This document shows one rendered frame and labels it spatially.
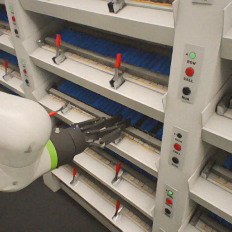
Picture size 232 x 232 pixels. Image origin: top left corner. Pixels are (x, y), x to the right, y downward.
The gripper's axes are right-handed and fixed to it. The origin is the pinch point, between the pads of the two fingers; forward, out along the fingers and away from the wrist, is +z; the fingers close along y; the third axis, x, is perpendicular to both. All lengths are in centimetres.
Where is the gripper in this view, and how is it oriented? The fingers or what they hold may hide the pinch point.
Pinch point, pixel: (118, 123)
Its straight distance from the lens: 81.5
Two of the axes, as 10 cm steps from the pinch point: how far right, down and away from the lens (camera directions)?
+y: 7.3, 3.7, -5.7
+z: 6.8, -2.7, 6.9
